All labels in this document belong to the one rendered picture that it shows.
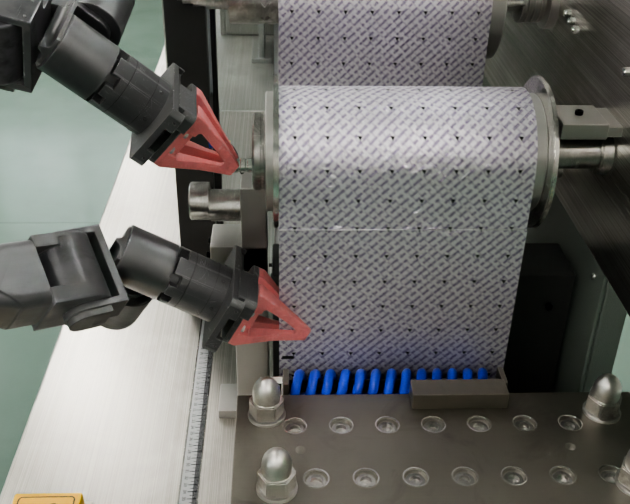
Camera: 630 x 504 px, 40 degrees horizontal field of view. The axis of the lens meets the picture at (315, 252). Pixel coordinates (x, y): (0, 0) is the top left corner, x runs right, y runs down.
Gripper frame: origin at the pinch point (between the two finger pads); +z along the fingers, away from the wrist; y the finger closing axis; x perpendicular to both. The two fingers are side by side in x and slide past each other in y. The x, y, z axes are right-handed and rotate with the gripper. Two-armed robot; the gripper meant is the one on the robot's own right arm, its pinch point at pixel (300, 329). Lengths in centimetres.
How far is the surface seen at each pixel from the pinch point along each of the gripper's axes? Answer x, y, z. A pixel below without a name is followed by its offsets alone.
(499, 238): 18.5, 0.4, 11.3
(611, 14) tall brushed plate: 39.6, -12.1, 12.9
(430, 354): 3.7, 0.3, 13.3
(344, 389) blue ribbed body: -2.1, 3.7, 6.1
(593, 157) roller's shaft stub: 28.4, -4.5, 16.7
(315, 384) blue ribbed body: -3.2, 3.3, 3.4
